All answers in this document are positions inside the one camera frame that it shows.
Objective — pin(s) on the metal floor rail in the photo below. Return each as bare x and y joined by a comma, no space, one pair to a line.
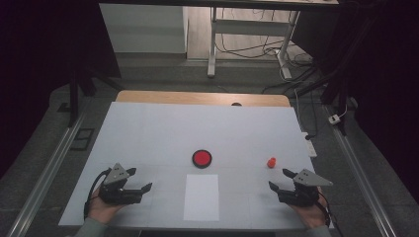
49,171
359,177

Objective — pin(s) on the orange stamp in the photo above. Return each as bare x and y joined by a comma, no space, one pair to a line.
271,163

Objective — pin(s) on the white desk frame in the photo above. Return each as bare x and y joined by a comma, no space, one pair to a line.
250,27

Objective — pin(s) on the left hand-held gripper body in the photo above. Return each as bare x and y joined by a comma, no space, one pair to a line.
116,192

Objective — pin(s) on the white power strip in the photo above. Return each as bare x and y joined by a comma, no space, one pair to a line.
310,146

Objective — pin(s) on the round black red ink pad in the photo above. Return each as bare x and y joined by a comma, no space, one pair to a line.
202,158

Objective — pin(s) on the black metal stand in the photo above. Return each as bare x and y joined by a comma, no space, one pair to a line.
339,75
74,98

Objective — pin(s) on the white paper sheet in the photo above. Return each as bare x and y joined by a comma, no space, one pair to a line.
201,197

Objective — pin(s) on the white panel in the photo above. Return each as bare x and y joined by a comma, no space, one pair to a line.
145,29

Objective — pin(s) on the white table mat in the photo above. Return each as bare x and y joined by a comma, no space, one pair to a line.
204,131

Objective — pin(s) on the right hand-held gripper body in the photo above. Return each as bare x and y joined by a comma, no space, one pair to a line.
299,197

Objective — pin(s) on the person's left hand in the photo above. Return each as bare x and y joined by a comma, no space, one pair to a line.
103,210

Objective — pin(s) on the black curtain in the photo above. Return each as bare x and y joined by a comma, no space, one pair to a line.
392,82
36,49

